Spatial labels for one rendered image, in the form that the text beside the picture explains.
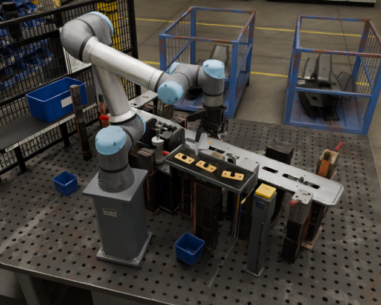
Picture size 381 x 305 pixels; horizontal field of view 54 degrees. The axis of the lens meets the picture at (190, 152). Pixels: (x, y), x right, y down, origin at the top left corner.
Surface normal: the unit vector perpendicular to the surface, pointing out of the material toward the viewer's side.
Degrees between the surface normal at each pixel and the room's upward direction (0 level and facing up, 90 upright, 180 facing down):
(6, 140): 0
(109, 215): 90
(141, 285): 0
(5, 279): 0
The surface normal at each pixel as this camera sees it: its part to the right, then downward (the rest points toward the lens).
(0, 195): 0.00, -0.83
